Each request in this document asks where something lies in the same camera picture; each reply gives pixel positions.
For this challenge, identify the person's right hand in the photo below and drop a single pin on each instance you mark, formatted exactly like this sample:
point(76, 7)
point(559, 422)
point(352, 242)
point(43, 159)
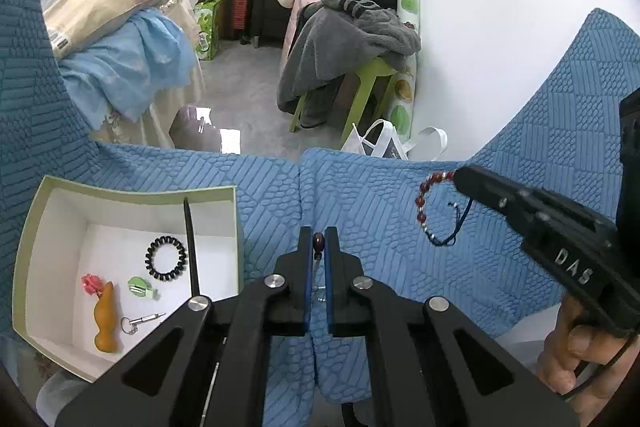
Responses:
point(570, 352)

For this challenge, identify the blue textured sofa cover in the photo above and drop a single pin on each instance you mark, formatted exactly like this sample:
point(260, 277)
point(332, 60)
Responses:
point(375, 207)

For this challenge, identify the red flower ornament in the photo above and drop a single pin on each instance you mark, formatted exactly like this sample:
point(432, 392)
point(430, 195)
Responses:
point(91, 284)

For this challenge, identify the fruit print rolled mat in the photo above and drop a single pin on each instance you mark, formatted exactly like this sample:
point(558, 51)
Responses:
point(407, 2)

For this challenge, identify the keyring with small tool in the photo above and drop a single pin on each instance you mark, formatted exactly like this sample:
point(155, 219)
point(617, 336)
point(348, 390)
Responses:
point(147, 318)

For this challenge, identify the grey fleece blanket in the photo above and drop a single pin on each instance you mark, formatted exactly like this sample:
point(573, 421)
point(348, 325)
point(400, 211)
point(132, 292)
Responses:
point(340, 42)

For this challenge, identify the beige bed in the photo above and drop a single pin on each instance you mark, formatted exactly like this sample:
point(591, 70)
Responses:
point(160, 117)

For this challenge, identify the clear plastic bag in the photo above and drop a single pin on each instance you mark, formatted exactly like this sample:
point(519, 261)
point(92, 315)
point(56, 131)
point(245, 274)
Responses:
point(200, 129)

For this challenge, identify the green shopping bag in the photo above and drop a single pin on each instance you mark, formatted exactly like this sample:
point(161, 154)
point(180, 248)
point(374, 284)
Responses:
point(207, 29)

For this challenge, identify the green nail clipper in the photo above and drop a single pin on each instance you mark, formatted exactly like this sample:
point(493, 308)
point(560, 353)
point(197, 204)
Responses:
point(139, 285)

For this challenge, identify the black hair stick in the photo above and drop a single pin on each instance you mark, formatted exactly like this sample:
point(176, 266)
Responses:
point(192, 252)

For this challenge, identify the dark bead pendant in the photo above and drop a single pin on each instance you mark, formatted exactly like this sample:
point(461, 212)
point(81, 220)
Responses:
point(318, 240)

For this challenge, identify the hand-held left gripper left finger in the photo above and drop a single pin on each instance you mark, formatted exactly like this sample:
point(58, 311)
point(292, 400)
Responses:
point(305, 282)

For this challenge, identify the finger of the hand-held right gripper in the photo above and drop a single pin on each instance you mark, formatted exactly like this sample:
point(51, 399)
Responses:
point(490, 192)

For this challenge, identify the orange gourd ornament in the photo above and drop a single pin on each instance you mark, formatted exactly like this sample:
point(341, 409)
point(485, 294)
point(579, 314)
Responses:
point(106, 322)

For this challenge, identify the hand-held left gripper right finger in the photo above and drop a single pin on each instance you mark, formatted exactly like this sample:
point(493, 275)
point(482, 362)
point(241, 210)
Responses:
point(330, 282)

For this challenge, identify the green stool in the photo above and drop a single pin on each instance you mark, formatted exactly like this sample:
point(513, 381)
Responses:
point(367, 82)

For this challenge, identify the white tote bag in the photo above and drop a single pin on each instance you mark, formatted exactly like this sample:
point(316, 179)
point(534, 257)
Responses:
point(385, 139)

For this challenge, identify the red suitcase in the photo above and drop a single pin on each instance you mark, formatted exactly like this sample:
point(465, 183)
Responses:
point(232, 12)

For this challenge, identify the green box with white inside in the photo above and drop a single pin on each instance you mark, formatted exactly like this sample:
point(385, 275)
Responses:
point(60, 232)

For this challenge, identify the beige pink pillow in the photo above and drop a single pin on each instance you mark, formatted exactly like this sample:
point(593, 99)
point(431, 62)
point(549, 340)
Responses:
point(95, 7)

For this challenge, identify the black suitcase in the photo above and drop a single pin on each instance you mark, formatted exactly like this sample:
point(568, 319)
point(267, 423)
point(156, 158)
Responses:
point(265, 2)

